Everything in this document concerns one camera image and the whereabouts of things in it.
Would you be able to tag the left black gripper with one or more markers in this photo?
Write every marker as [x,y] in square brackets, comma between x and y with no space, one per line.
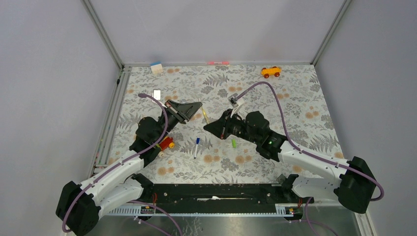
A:
[184,111]

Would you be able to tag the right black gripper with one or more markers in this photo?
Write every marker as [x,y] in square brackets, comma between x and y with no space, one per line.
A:
[216,128]

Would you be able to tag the olive yellow marker pen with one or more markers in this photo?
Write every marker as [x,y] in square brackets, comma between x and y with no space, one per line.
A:
[205,116]

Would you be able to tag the white pen with blue tip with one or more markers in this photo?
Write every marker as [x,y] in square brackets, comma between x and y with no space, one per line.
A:
[195,151]

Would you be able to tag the pink marker pen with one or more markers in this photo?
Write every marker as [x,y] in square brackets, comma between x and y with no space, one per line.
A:
[217,63]

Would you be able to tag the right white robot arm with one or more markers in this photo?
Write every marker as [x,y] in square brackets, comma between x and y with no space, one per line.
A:
[350,182]

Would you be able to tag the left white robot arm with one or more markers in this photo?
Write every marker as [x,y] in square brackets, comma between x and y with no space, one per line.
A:
[82,205]

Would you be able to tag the red yellow toy brick car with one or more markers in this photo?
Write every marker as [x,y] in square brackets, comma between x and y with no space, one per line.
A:
[167,142]

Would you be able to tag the white block with blue top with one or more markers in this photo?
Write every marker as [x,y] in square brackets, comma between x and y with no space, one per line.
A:
[156,67]

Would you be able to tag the orange toy car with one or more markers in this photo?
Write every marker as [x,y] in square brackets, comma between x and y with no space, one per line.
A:
[272,71]

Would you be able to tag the floral patterned table mat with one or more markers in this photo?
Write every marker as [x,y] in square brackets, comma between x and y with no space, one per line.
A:
[292,102]

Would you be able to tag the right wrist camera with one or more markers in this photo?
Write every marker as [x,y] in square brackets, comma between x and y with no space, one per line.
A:
[237,103]

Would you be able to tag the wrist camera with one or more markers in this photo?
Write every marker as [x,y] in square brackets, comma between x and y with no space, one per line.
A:
[156,93]
[237,103]

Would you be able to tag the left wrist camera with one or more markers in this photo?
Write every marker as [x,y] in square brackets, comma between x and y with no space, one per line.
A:
[156,93]

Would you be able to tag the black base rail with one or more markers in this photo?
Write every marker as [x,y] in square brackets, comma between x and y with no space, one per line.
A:
[221,198]

